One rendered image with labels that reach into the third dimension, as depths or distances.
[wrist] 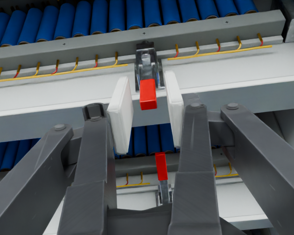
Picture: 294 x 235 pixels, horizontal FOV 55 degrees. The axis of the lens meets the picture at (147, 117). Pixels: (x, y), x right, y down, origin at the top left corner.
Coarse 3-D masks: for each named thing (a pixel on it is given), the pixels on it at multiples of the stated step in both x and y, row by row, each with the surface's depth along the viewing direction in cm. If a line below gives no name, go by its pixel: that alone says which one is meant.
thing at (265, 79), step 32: (256, 0) 33; (288, 0) 28; (288, 32) 27; (128, 64) 29; (192, 64) 28; (224, 64) 28; (256, 64) 27; (288, 64) 27; (0, 96) 29; (32, 96) 28; (64, 96) 28; (96, 96) 27; (160, 96) 26; (224, 96) 27; (256, 96) 27; (288, 96) 27; (0, 128) 29; (32, 128) 29
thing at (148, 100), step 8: (144, 56) 25; (144, 64) 26; (152, 64) 26; (144, 72) 25; (152, 72) 24; (144, 80) 23; (152, 80) 23; (144, 88) 22; (152, 88) 22; (144, 96) 21; (152, 96) 21; (144, 104) 20; (152, 104) 20
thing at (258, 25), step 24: (192, 24) 28; (216, 24) 28; (240, 24) 27; (264, 24) 27; (0, 48) 30; (24, 48) 29; (48, 48) 29; (72, 48) 28; (96, 48) 28; (120, 48) 29; (168, 48) 29; (0, 72) 29; (72, 72) 28
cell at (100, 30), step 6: (96, 0) 34; (102, 0) 34; (96, 6) 33; (102, 6) 33; (96, 12) 32; (102, 12) 32; (96, 18) 32; (102, 18) 32; (96, 24) 31; (102, 24) 31; (96, 30) 30; (102, 30) 30
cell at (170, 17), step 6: (162, 0) 33; (168, 0) 32; (174, 0) 32; (162, 6) 32; (168, 6) 31; (174, 6) 31; (162, 12) 32; (168, 12) 31; (174, 12) 31; (168, 18) 30; (174, 18) 30
